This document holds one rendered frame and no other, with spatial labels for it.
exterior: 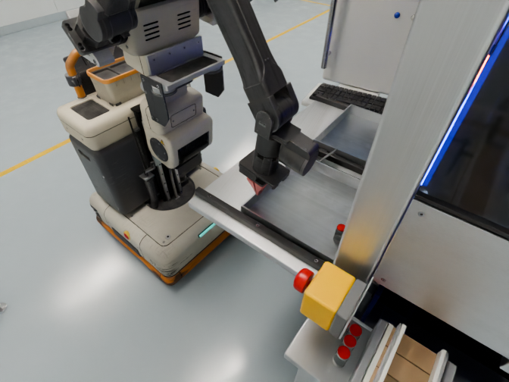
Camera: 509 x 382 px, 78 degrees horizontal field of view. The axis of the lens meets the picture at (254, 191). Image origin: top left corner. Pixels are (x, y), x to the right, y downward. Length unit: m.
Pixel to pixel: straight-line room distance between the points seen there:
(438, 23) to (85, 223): 2.03
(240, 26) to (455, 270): 0.46
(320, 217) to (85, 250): 1.50
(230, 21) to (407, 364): 0.61
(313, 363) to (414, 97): 0.46
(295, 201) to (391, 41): 0.85
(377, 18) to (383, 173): 1.08
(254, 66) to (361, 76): 1.00
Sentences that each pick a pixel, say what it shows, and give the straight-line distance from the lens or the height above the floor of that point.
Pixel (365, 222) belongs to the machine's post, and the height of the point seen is 1.13.
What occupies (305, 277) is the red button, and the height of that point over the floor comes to 1.01.
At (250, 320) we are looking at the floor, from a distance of 1.59.
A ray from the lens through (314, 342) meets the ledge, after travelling 0.63.
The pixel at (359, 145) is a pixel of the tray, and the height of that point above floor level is 0.88.
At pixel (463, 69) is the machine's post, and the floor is 1.36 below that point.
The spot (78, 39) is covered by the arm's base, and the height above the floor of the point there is 1.18.
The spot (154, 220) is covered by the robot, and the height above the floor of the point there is 0.28.
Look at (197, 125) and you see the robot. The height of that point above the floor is 0.80.
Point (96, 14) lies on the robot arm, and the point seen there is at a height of 1.26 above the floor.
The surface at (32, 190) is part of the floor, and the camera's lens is 2.55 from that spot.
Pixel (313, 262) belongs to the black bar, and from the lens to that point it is 0.68.
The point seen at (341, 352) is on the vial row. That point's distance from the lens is 0.59.
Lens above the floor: 1.47
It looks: 45 degrees down
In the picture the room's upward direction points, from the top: straight up
